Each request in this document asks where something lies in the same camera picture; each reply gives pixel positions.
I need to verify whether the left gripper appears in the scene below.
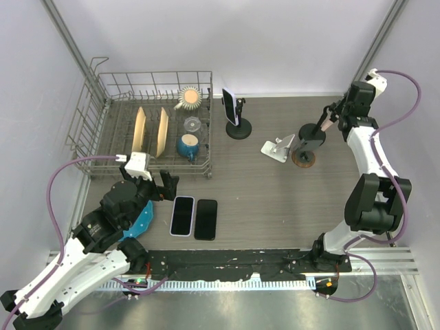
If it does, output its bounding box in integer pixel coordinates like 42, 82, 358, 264
122, 163, 179, 227

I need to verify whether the pink phone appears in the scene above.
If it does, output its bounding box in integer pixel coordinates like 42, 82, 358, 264
320, 114, 339, 132

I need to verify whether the black gooseneck phone stand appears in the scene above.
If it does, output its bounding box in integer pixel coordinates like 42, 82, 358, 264
298, 102, 339, 140

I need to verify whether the lavender case phone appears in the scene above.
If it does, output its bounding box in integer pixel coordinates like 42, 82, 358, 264
170, 196, 195, 237

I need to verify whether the black phone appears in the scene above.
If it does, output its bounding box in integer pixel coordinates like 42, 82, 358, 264
194, 199, 218, 241

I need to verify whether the wooden base phone stand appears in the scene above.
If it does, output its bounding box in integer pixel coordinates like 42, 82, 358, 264
291, 138, 325, 168

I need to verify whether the black round-base phone stand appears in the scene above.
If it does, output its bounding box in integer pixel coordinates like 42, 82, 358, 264
225, 98, 252, 140

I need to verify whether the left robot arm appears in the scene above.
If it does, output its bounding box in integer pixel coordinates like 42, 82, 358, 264
1, 170, 179, 329

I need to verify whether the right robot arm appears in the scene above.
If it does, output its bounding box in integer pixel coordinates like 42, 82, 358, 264
309, 77, 412, 272

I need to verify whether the white folding phone stand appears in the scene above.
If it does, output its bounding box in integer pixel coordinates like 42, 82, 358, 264
261, 134, 296, 164

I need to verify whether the blue polka dot plate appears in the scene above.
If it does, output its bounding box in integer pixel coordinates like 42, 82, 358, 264
119, 201, 154, 242

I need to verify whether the blue ceramic mug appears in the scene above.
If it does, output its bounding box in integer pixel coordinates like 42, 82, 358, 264
176, 133, 199, 162

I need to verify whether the right yellow plate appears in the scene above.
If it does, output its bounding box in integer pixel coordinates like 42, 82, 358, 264
155, 107, 169, 158

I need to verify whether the yellow plate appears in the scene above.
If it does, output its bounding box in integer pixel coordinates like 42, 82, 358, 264
131, 107, 146, 152
155, 107, 169, 158

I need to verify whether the left yellow plate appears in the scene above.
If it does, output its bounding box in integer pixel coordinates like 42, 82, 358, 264
131, 107, 146, 152

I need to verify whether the clear glass cup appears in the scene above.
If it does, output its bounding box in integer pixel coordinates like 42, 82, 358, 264
184, 116, 207, 142

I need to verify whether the cream ribbed mug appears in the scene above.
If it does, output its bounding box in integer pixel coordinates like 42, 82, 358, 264
174, 86, 202, 111

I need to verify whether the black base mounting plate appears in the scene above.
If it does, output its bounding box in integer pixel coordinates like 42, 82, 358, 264
148, 249, 352, 282

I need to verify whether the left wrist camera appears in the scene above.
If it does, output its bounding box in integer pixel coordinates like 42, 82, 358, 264
116, 152, 153, 181

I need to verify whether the grey wire dish rack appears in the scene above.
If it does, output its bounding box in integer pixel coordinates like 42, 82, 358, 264
65, 57, 213, 178

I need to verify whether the white slotted cable duct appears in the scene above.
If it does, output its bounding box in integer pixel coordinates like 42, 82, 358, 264
99, 277, 316, 292

